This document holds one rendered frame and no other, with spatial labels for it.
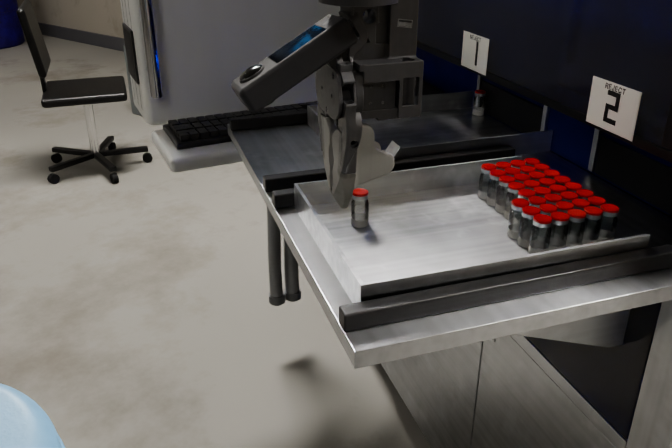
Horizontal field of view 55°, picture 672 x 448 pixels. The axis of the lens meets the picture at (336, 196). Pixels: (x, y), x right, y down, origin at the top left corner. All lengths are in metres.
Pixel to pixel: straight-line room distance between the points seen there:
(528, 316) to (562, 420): 0.44
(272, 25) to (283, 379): 1.00
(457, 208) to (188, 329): 1.44
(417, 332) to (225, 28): 0.99
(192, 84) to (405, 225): 0.79
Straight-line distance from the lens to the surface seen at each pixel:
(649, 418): 0.93
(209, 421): 1.83
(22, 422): 0.37
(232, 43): 1.48
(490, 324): 0.65
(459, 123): 1.21
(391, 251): 0.75
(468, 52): 1.15
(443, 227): 0.81
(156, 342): 2.14
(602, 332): 0.89
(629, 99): 0.84
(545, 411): 1.13
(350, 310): 0.61
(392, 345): 0.61
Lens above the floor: 1.25
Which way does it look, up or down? 24 degrees down
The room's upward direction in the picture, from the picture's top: straight up
